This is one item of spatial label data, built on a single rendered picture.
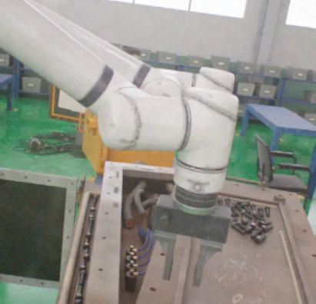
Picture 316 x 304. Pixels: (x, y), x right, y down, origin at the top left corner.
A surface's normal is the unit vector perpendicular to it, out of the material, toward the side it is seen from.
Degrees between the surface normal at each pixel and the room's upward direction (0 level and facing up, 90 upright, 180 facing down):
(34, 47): 99
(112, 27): 90
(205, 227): 90
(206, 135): 93
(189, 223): 90
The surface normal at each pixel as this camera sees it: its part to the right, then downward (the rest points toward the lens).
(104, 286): 0.13, -0.94
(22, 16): 0.53, -0.04
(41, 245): -0.04, 0.29
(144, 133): 0.28, 0.34
